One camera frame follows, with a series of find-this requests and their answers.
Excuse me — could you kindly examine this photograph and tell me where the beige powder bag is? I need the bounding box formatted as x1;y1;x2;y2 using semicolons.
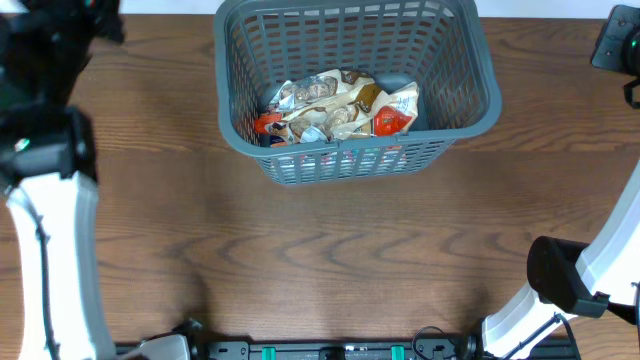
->
372;82;419;136

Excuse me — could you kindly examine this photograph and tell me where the grey plastic basket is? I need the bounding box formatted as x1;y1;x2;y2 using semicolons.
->
214;0;502;167

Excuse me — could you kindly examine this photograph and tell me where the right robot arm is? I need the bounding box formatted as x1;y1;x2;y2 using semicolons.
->
466;172;639;359

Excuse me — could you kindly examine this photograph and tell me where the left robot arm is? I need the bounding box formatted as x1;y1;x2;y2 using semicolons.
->
1;0;125;359

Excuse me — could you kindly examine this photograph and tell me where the brown white snack pouch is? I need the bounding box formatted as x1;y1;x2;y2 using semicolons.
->
253;69;385;145

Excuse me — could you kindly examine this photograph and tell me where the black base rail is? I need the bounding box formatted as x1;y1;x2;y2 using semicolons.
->
114;319;581;360

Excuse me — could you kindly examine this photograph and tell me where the orange spaghetti package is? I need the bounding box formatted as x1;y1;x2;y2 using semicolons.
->
253;104;415;140

